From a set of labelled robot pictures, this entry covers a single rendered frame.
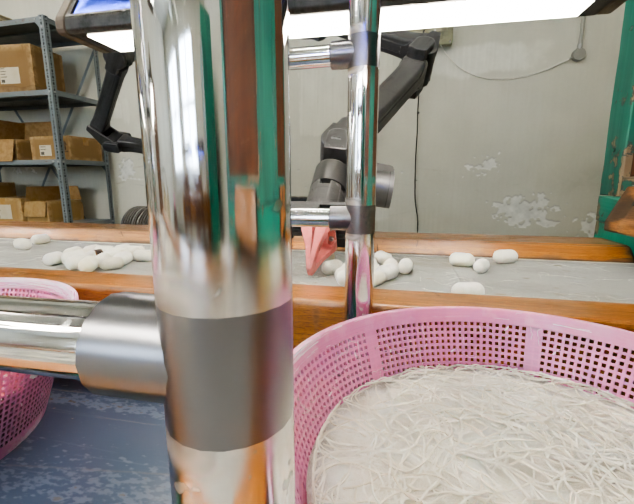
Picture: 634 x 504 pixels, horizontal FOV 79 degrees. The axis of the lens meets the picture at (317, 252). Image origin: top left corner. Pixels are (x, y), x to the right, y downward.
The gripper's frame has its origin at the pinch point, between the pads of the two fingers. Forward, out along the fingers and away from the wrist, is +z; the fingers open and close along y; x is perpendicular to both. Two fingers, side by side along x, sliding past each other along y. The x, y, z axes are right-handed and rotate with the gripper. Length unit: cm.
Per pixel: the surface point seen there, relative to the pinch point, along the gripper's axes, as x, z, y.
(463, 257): 7.3, -9.1, 20.6
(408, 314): -12.2, 13.4, 12.1
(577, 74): 76, -204, 104
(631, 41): -7, -46, 48
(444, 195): 130, -162, 38
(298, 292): -9.2, 10.1, 2.0
